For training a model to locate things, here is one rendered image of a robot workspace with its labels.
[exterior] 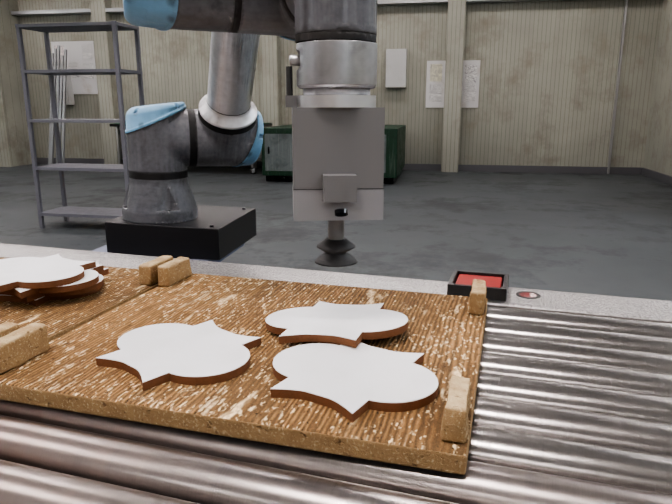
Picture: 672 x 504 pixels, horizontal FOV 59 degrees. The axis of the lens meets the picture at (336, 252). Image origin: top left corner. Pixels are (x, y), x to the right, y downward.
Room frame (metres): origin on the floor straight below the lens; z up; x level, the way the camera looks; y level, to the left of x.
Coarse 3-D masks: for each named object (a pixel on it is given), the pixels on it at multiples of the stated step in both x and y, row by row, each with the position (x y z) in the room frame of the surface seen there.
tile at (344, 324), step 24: (288, 312) 0.61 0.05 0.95; (312, 312) 0.60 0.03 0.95; (336, 312) 0.60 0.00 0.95; (360, 312) 0.60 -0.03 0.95; (384, 312) 0.59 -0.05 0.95; (288, 336) 0.53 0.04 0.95; (312, 336) 0.53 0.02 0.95; (336, 336) 0.52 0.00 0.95; (360, 336) 0.53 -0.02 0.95; (384, 336) 0.53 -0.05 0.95
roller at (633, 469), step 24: (480, 432) 0.41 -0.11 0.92; (504, 432) 0.41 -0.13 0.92; (480, 456) 0.39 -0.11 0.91; (504, 456) 0.39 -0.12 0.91; (528, 456) 0.39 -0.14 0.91; (552, 456) 0.38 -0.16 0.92; (576, 456) 0.38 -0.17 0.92; (600, 456) 0.38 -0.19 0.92; (624, 456) 0.38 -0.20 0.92; (648, 456) 0.38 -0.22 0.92; (600, 480) 0.37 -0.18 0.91; (624, 480) 0.36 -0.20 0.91; (648, 480) 0.36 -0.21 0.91
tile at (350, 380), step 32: (288, 352) 0.50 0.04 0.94; (320, 352) 0.50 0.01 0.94; (352, 352) 0.50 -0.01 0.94; (384, 352) 0.50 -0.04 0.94; (288, 384) 0.44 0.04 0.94; (320, 384) 0.44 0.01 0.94; (352, 384) 0.44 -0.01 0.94; (384, 384) 0.44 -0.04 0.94; (416, 384) 0.44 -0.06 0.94; (352, 416) 0.39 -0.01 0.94
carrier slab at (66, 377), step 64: (128, 320) 0.61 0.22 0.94; (192, 320) 0.61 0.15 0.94; (256, 320) 0.61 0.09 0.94; (448, 320) 0.61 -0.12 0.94; (0, 384) 0.46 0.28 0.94; (64, 384) 0.46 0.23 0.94; (128, 384) 0.46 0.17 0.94; (256, 384) 0.46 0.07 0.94; (448, 384) 0.46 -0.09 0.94; (320, 448) 0.38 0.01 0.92; (384, 448) 0.37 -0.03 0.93; (448, 448) 0.36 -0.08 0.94
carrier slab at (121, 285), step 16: (112, 272) 0.80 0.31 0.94; (128, 272) 0.80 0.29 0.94; (112, 288) 0.73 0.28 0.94; (128, 288) 0.73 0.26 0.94; (144, 288) 0.73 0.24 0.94; (0, 304) 0.66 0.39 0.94; (16, 304) 0.66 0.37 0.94; (48, 304) 0.66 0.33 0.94; (64, 304) 0.66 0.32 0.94; (80, 304) 0.66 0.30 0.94; (96, 304) 0.66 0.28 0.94; (112, 304) 0.66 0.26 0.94; (0, 320) 0.61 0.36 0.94; (16, 320) 0.61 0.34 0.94; (32, 320) 0.61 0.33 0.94; (48, 320) 0.61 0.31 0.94; (64, 320) 0.61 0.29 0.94; (80, 320) 0.61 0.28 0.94; (48, 336) 0.56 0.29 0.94
